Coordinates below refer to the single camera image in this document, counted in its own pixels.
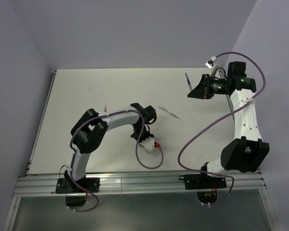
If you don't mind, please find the purple cable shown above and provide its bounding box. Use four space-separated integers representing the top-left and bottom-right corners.
177 51 267 205
69 110 164 212

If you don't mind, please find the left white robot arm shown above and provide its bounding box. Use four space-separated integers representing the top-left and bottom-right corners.
55 103 157 194

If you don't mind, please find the clear capped pen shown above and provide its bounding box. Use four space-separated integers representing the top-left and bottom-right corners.
158 106 180 119

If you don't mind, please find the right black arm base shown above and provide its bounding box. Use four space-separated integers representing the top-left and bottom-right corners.
178 174 227 203

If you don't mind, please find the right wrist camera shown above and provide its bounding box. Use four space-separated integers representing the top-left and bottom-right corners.
205 56 219 77

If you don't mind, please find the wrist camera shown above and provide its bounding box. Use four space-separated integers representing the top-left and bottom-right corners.
139 137 160 154
205 56 219 77

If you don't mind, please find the blue pen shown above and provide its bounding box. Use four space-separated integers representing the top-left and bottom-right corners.
185 72 193 91

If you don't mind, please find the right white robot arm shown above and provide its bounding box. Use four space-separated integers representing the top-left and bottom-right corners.
188 61 270 188

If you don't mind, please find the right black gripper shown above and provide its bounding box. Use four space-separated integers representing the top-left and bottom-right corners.
187 74 228 100

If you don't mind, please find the aluminium mounting rail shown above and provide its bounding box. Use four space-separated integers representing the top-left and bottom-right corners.
12 170 266 197

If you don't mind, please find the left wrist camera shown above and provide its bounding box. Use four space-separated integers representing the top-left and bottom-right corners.
139 137 160 154

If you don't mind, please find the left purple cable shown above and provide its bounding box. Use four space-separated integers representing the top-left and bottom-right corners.
69 110 164 212

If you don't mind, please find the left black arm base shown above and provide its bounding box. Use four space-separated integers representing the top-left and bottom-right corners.
55 177 101 207

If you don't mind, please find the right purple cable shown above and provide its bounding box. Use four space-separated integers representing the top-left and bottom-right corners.
177 51 267 205

